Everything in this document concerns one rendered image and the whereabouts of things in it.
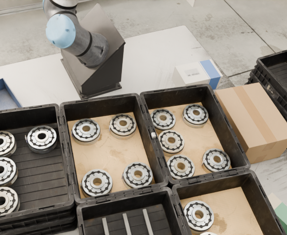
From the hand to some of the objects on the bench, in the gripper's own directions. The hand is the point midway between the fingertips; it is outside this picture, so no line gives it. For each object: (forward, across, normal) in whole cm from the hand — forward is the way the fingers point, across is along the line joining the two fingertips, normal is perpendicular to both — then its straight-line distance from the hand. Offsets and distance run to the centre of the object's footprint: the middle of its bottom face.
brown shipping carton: (+41, +1, -58) cm, 72 cm away
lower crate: (+41, -91, -48) cm, 111 cm away
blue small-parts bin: (+42, -93, -8) cm, 103 cm away
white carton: (+41, -4, -24) cm, 48 cm away
